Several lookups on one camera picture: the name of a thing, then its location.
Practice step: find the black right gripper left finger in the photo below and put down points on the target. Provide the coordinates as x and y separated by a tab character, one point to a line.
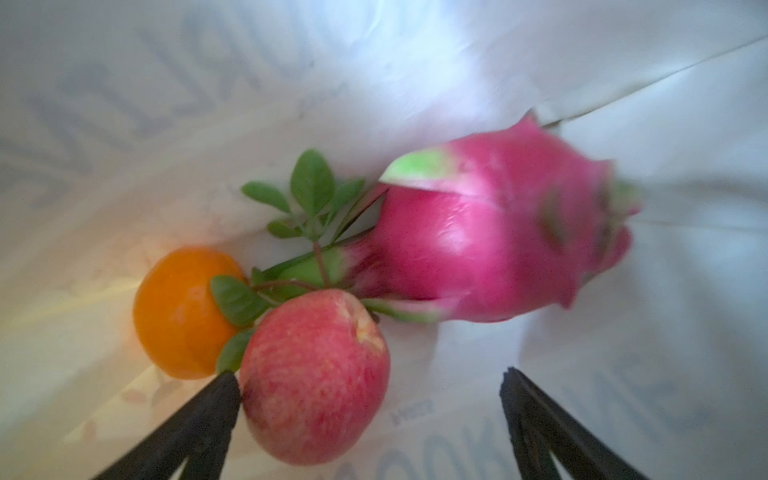
195	440

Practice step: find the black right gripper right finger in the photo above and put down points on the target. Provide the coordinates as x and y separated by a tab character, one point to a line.
543	433

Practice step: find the orange tangerine with leaves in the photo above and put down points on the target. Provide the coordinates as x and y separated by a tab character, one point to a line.
195	304

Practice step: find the red apple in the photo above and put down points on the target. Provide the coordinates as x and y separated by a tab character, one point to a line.
313	377

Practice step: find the pink dragon fruit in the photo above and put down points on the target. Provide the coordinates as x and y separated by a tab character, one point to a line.
482	228

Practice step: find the cream canvas grocery bag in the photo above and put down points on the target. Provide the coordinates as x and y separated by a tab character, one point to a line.
128	128

